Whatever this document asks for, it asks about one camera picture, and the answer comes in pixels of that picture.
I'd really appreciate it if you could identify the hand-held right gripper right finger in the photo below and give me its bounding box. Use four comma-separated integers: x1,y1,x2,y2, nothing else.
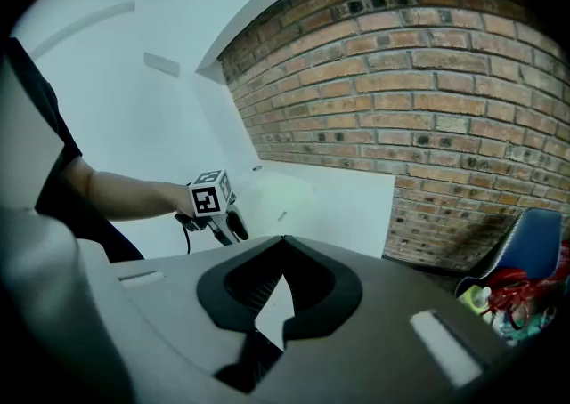
260,236,512,404

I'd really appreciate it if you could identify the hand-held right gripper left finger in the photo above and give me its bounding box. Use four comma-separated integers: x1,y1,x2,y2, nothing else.
110,236,284,377

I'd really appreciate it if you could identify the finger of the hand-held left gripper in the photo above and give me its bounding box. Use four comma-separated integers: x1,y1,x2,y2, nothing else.
225,210,250,242
208,216,235,246

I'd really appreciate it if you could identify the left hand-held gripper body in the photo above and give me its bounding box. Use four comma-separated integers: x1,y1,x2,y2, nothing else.
175,169,237,233

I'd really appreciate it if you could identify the person's left forearm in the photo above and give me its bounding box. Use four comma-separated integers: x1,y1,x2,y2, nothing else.
66,155,195,222

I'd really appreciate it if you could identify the green bottle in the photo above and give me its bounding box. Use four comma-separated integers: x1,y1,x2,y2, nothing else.
458,285,493,317

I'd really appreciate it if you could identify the white table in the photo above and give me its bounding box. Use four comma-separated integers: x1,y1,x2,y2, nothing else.
110,160,396,261

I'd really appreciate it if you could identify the teal plastic item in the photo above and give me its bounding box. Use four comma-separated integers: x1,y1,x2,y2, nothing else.
493,311,558,343

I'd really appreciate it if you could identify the person's black shirt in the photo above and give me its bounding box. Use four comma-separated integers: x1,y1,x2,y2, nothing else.
4,36,146,261

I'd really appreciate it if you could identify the blue chair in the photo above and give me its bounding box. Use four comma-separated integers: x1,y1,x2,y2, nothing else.
453,208,565,301

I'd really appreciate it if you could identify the grey rectangular wall plate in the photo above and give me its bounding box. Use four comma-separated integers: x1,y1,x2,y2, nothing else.
142,51,181,79

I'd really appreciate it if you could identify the red cable coil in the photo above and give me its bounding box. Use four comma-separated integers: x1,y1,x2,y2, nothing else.
487,241,570,332

